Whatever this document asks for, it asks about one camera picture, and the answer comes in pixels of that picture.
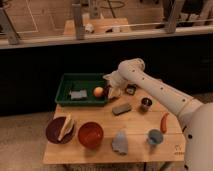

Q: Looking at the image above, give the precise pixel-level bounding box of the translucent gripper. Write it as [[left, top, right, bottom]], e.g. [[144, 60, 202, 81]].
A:
[[102, 71, 125, 100]]

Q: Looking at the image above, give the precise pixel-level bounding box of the dark purple grapes bunch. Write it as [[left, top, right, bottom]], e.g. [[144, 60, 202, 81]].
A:
[[103, 85, 110, 97]]

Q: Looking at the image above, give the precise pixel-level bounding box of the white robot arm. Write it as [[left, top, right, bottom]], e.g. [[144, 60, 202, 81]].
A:
[[103, 58, 213, 171]]

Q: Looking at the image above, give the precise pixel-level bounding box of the orange-red bowl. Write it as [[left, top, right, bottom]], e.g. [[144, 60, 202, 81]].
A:
[[78, 122, 104, 149]]

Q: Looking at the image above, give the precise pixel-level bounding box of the purple bowl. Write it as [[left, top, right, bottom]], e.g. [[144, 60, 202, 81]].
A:
[[45, 117, 75, 144]]

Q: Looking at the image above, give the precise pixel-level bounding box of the white cup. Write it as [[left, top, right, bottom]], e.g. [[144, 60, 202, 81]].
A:
[[106, 87, 122, 100]]

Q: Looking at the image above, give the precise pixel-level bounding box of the orange fruit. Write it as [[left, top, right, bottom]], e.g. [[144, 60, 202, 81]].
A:
[[93, 87, 104, 98]]

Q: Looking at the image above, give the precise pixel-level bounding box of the grey rectangular block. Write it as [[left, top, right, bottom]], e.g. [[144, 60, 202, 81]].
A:
[[112, 103, 132, 116]]

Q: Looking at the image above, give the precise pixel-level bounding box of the dark metal cup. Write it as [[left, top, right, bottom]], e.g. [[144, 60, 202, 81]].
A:
[[141, 97, 152, 112]]

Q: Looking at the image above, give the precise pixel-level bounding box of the grey-blue sponge in tray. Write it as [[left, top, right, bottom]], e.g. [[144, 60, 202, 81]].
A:
[[69, 90, 87, 100]]

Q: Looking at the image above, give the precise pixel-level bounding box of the wooden folding table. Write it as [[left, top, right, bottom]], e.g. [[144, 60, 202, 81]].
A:
[[43, 89, 185, 164]]

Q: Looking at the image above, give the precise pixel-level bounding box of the green plastic tray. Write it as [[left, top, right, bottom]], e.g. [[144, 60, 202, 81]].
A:
[[55, 73, 107, 106]]

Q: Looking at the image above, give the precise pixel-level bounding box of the blue crumpled cloth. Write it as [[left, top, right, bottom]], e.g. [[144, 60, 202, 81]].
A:
[[111, 130, 128, 155]]

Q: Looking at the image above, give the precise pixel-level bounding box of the yellow banana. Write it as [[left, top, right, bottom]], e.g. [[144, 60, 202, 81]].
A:
[[58, 114, 74, 141]]

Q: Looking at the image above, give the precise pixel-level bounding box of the light blue mug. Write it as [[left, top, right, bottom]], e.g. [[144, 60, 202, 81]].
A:
[[147, 129, 164, 146]]

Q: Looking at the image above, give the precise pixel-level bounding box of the wooden background table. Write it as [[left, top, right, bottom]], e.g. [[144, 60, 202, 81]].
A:
[[63, 18, 131, 36]]

